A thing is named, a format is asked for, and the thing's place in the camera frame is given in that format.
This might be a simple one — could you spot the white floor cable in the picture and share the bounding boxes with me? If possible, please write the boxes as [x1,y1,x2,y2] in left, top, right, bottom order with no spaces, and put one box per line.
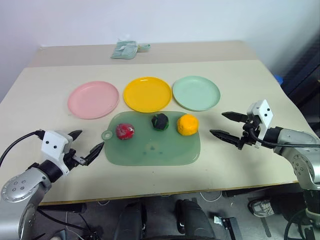
[199,190,224,203]

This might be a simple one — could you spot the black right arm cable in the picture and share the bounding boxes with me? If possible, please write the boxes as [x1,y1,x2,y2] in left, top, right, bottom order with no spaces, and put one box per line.
[249,129,276,148]

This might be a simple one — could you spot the black cable loop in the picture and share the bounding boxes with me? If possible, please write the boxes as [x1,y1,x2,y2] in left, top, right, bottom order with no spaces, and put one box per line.
[284,211,320,240]

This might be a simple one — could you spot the dark rounded shape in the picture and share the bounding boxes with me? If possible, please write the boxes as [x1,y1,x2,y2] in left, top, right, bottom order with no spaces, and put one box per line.
[112,199,149,240]
[174,198,217,240]

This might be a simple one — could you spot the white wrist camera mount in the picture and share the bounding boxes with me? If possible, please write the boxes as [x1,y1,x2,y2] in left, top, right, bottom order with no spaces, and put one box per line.
[40,129,74,176]
[246,99,274,141]

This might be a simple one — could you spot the black metal bar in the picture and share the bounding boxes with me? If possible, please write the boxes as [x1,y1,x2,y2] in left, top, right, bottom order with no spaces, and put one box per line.
[221,216,239,240]

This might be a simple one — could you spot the translucent green cutting mat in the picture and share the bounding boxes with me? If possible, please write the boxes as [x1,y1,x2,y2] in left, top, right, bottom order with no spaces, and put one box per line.
[100,110,203,167]

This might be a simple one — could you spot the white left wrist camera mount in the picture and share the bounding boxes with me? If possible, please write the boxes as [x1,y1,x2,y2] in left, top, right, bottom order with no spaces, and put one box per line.
[40,129,74,176]

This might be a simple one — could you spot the small green tape roll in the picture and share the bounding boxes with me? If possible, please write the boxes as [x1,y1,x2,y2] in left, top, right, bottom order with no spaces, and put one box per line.
[136,43,152,53]

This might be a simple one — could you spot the folded green striped cloth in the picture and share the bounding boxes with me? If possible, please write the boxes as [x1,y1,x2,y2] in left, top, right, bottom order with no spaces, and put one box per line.
[110,39,139,61]

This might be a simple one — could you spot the orange play-dough ball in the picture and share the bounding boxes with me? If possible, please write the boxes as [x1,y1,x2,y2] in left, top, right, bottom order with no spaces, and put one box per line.
[176,113,200,137]

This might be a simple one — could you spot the light green plate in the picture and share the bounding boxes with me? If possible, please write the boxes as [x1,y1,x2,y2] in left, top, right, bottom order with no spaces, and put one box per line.
[172,75,222,112]

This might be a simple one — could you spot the dark green play-dough ball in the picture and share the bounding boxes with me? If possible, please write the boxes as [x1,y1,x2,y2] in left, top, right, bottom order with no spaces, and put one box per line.
[150,113,170,132]

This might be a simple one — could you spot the red play-dough ball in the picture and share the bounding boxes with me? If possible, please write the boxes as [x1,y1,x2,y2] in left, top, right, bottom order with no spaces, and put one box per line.
[115,122,137,141]

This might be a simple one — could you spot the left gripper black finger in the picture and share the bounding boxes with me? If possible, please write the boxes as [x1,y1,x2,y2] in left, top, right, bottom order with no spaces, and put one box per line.
[83,141,106,167]
[69,129,84,143]

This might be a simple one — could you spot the black ribbed object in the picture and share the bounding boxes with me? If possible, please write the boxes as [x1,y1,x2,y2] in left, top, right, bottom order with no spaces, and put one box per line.
[281,31,320,124]

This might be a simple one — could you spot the yellow plate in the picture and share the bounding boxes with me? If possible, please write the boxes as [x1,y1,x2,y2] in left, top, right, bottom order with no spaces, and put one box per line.
[122,76,173,114]

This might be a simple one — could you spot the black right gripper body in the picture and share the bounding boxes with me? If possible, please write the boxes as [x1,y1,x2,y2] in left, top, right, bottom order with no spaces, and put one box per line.
[237,119,261,151]

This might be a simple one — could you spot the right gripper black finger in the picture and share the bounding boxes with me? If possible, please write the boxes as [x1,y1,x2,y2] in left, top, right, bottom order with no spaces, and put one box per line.
[209,129,242,149]
[221,111,248,123]

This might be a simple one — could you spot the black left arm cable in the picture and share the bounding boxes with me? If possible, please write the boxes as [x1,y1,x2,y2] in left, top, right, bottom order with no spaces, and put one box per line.
[0,130,45,169]

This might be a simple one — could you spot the black floor cables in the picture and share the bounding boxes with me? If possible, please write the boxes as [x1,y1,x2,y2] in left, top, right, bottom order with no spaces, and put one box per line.
[36,206,103,240]

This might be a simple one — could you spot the pink plate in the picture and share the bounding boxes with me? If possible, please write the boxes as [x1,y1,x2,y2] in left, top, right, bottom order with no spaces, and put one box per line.
[67,80,120,121]

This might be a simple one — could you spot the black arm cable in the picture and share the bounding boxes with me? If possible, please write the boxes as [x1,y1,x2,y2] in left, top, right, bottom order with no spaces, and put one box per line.
[0,130,45,169]
[249,129,276,148]

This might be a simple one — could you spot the grey sneaker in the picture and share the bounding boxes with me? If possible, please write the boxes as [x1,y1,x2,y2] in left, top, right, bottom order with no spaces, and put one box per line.
[247,197,276,218]

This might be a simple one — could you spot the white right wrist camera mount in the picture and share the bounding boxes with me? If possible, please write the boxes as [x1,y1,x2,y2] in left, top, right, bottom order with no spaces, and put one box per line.
[246,99,274,141]

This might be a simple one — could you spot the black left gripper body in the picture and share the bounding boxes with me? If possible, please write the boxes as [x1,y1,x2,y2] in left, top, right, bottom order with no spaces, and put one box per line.
[63,148,88,169]

